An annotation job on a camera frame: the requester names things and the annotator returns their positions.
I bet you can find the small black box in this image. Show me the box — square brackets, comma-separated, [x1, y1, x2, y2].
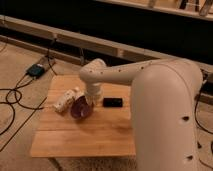
[103, 98, 123, 107]

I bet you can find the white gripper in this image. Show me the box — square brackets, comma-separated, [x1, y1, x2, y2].
[85, 83, 102, 105]

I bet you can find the black floor cable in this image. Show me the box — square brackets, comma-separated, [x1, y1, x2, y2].
[0, 49, 58, 153]

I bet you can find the wooden board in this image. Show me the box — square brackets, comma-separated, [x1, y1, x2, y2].
[30, 75, 135, 157]

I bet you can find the long wooden floor beam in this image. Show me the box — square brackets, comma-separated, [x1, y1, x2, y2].
[0, 14, 213, 72]

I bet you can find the dark purple ceramic bowl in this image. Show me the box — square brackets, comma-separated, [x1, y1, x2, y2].
[70, 96, 94, 119]

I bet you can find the black power adapter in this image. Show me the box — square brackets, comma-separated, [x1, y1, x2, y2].
[26, 64, 45, 79]

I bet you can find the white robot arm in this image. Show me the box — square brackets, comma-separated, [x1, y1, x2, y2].
[79, 59, 203, 171]

